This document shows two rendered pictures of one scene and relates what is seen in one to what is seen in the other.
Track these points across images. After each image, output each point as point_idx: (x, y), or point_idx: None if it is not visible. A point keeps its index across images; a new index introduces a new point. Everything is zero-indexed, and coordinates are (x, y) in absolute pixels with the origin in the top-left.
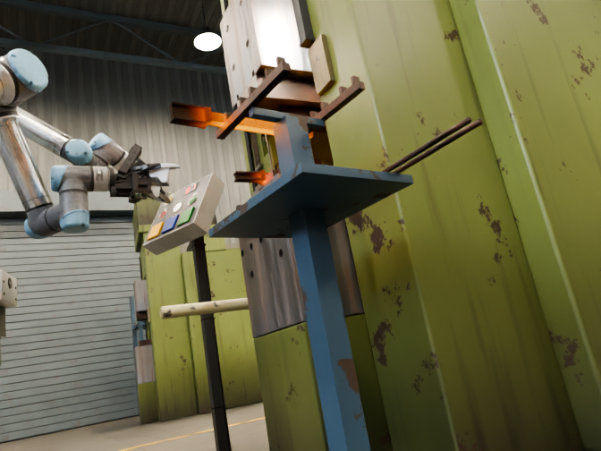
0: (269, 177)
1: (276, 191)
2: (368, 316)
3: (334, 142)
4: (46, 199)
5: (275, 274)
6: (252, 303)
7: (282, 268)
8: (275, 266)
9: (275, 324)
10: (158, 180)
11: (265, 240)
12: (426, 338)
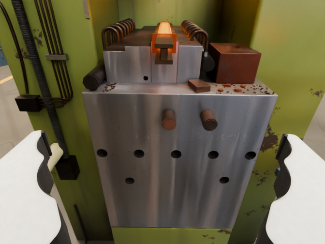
0: (187, 54)
1: None
2: None
3: (266, 30)
4: None
5: (197, 192)
6: (120, 204)
7: (218, 191)
8: (201, 187)
9: (173, 224)
10: (46, 169)
11: (188, 159)
12: (272, 197)
